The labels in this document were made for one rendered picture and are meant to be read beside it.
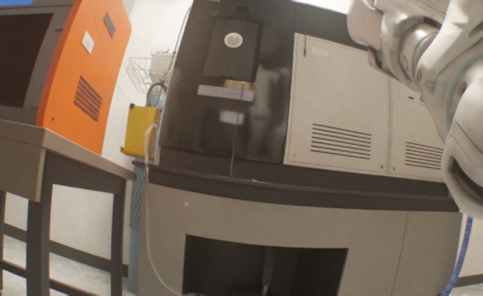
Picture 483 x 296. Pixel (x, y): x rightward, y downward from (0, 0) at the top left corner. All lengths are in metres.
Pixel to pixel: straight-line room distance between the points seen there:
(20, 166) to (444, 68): 0.57
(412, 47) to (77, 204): 2.39
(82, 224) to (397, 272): 2.02
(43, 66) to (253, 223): 0.77
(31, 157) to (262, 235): 0.77
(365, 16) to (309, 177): 0.91
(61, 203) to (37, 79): 1.92
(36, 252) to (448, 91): 0.65
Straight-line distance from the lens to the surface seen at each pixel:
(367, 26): 0.36
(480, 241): 3.38
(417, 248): 1.32
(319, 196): 1.15
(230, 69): 1.22
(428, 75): 0.20
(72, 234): 2.55
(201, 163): 1.19
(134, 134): 1.22
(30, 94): 0.71
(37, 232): 0.65
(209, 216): 1.08
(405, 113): 1.39
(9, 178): 0.59
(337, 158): 1.22
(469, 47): 0.21
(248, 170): 1.19
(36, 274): 0.68
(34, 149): 0.56
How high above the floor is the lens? 0.65
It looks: 10 degrees up
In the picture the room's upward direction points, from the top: 8 degrees clockwise
